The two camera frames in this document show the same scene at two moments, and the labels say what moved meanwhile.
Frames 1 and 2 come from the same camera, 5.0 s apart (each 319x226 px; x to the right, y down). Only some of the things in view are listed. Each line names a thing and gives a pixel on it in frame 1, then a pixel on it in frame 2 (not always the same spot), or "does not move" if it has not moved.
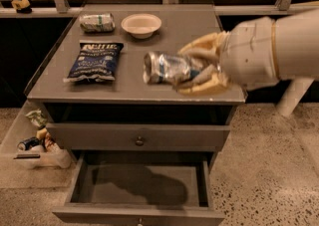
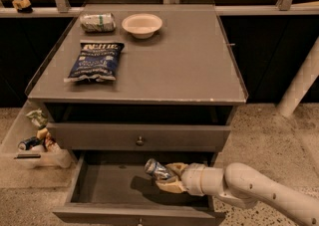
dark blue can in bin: [27, 143] does not move
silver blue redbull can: [169, 69] → [153, 166]
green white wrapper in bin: [38, 118] does not move
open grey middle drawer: [140, 189] does not move
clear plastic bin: [30, 141] does not move
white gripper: [248, 54] → [191, 177]
